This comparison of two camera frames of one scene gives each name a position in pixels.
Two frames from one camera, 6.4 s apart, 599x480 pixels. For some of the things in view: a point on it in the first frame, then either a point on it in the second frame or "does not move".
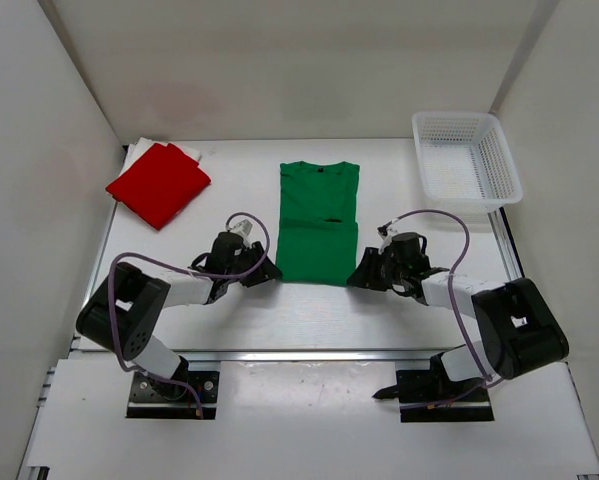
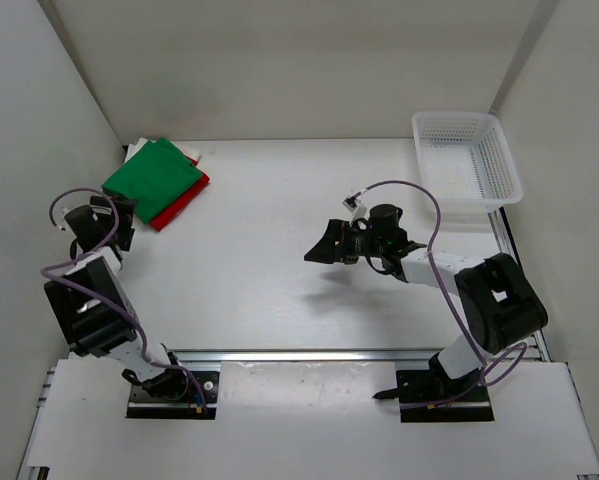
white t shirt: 137,149 does not move
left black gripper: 267,271 to 126,209
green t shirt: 318,222 to 154,178
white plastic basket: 466,160 does not move
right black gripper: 368,276 to 328,251
